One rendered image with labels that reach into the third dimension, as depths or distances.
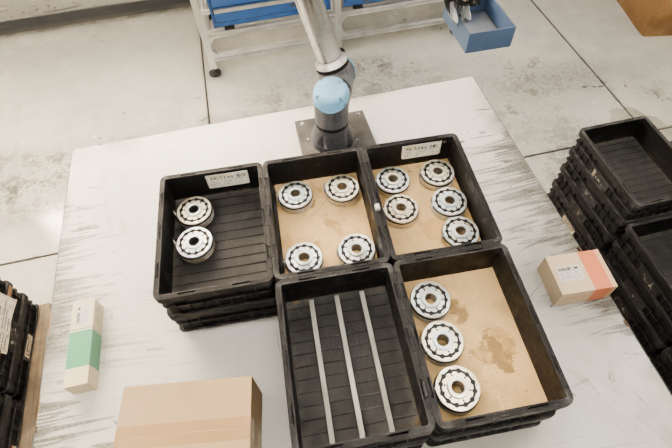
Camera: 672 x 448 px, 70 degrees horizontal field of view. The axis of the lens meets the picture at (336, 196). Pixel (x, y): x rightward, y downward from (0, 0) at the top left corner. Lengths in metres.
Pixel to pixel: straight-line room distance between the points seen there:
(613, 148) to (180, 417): 1.89
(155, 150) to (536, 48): 2.57
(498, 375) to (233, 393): 0.62
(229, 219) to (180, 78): 2.00
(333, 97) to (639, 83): 2.38
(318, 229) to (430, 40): 2.30
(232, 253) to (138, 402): 0.44
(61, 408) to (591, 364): 1.40
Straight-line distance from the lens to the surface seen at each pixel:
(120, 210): 1.78
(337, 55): 1.65
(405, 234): 1.40
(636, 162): 2.30
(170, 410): 1.25
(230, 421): 1.20
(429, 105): 1.95
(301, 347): 1.25
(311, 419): 1.21
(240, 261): 1.38
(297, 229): 1.41
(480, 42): 1.59
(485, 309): 1.33
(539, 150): 2.88
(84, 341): 1.51
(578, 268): 1.53
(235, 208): 1.49
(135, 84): 3.42
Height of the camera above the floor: 2.01
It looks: 53 degrees down
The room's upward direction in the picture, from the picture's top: 3 degrees counter-clockwise
